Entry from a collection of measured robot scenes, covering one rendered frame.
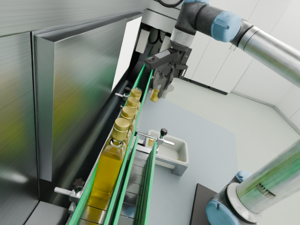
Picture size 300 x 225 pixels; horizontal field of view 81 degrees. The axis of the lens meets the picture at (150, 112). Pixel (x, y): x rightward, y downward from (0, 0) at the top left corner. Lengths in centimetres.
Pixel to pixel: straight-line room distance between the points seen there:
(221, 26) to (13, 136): 52
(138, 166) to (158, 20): 103
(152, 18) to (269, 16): 342
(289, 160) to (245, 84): 486
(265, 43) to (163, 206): 68
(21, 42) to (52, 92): 9
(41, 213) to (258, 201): 57
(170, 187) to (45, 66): 72
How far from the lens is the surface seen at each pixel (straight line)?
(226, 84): 468
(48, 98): 35
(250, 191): 59
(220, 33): 56
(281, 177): 54
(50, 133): 40
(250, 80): 535
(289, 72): 63
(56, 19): 31
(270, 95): 576
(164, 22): 140
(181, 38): 63
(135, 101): 51
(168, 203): 83
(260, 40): 65
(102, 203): 61
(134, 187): 65
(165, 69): 66
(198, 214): 85
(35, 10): 27
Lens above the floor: 141
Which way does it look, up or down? 32 degrees down
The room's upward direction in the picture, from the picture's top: 21 degrees clockwise
